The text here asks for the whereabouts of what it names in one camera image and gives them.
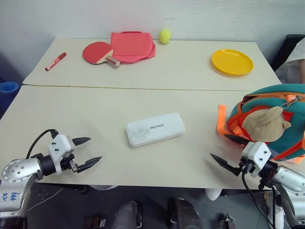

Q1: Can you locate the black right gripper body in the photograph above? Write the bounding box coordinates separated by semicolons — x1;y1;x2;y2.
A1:
234;156;255;177

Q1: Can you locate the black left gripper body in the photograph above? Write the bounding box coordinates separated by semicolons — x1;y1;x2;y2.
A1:
61;154;80;173

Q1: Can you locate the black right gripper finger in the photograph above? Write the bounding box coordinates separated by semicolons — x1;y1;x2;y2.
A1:
224;134;250;146
209;153;241;177

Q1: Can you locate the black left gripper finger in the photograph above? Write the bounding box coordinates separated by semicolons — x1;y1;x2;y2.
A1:
71;137;92;146
76;156;103;173

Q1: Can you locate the teal and orange backpack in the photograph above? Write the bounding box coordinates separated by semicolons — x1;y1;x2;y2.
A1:
217;83;305;164

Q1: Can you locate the white rectangular case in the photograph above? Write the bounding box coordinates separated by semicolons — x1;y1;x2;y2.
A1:
125;112;186;148

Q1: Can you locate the beige plush toy pendant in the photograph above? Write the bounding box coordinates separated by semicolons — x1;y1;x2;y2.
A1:
241;106;292;144

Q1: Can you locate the white shoe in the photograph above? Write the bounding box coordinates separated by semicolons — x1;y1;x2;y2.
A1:
263;190;285;229
205;188;223;201

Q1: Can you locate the small dark buckled shape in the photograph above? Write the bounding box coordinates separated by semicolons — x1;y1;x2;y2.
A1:
84;215;107;229
218;213;236;229

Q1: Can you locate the dark rounded shape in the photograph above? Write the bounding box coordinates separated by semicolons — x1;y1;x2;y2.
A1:
111;200;144;229
166;197;203;229

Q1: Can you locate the yellow plastic plate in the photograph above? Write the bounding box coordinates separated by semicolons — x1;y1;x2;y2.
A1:
211;49;254;77

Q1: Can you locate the red marker pen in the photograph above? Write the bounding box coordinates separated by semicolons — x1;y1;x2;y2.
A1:
44;52;67;72

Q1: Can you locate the red table tennis paddle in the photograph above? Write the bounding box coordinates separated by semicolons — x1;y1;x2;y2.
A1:
81;42;122;70

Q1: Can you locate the blue rolled mat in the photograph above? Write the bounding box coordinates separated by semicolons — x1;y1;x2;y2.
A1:
0;81;19;96

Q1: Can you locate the person in white clothing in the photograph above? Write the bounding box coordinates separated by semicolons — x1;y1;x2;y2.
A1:
274;37;305;84

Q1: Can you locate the black chair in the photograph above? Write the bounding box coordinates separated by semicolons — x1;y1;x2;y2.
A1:
270;34;305;72

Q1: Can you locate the pink cloth bag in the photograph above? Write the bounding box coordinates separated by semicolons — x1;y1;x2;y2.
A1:
110;31;157;65

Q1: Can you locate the yellow-green tennis ball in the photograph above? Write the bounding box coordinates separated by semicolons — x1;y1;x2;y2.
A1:
159;29;172;44

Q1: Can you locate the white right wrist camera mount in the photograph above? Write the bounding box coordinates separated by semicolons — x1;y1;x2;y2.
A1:
241;141;273;178

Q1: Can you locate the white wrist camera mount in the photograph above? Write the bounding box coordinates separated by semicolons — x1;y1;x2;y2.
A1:
48;134;76;176
241;141;273;178

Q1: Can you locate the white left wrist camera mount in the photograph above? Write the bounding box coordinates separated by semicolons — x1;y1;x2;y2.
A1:
48;134;76;176

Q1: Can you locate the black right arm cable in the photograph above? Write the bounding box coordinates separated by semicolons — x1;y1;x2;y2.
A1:
241;171;277;229

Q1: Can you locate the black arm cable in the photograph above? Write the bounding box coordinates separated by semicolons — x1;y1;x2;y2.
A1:
241;171;277;229
26;129;59;159

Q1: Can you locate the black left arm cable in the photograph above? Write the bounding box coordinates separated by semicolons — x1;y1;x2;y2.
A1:
26;129;59;159

